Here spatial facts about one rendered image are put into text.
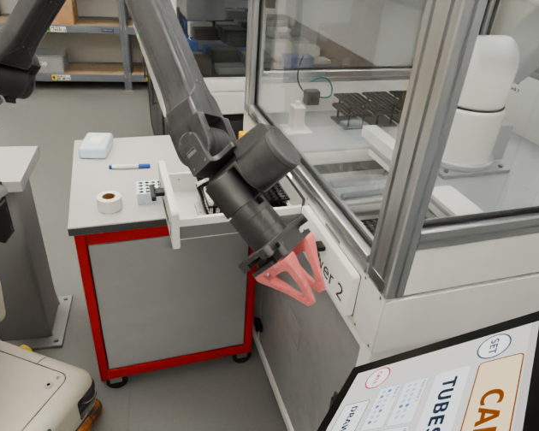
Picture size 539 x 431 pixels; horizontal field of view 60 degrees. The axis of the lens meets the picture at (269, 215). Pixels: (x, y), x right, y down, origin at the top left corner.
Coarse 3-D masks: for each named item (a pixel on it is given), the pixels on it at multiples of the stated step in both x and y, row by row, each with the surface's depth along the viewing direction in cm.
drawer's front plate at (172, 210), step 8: (160, 168) 129; (160, 176) 131; (168, 176) 126; (168, 184) 122; (168, 192) 118; (168, 200) 116; (168, 208) 118; (176, 208) 112; (176, 216) 111; (168, 224) 123; (176, 224) 113; (176, 232) 114; (176, 240) 115; (176, 248) 116
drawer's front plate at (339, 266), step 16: (304, 208) 117; (304, 224) 118; (320, 224) 111; (320, 256) 110; (336, 256) 101; (336, 272) 102; (352, 272) 96; (336, 288) 103; (352, 288) 96; (352, 304) 99
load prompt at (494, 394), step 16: (480, 368) 50; (496, 368) 48; (512, 368) 46; (480, 384) 48; (496, 384) 46; (512, 384) 44; (480, 400) 45; (496, 400) 44; (512, 400) 43; (464, 416) 45; (480, 416) 44; (496, 416) 42; (512, 416) 41
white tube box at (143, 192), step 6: (144, 180) 149; (150, 180) 150; (156, 180) 150; (138, 186) 146; (144, 186) 146; (156, 186) 147; (138, 192) 143; (144, 192) 143; (150, 192) 143; (138, 198) 143; (144, 198) 144; (150, 198) 144
